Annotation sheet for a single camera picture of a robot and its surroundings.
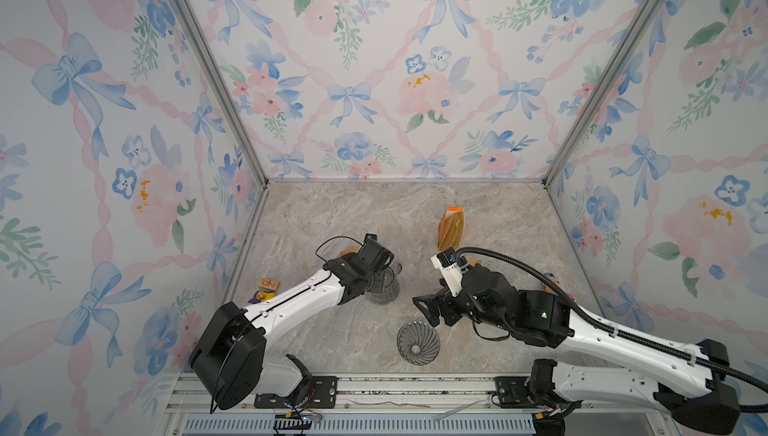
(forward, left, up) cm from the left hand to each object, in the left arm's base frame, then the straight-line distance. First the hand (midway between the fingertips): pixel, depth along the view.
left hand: (374, 273), depth 85 cm
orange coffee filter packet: (+17, -24, -2) cm, 30 cm away
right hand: (-11, -13, +13) cm, 21 cm away
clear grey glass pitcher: (-4, -5, -2) cm, 6 cm away
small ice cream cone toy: (+3, -55, -7) cm, 55 cm away
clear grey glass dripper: (-17, -12, -7) cm, 22 cm away
